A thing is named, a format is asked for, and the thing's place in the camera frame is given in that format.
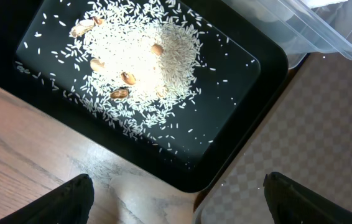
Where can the leftover rice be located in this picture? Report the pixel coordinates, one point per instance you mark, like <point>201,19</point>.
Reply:
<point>141,58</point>

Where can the black rectangular waste tray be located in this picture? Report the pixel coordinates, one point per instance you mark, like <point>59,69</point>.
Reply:
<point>243,75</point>

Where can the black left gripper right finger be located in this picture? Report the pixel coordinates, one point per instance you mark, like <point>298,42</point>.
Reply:
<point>291,203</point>

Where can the clear plastic waste bin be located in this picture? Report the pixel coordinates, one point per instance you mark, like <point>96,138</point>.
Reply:
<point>301,27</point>

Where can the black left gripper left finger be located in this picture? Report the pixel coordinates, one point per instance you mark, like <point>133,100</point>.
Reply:
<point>69,203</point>

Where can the dark brown serving tray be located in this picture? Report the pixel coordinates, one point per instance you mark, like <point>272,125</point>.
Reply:
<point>307,137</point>

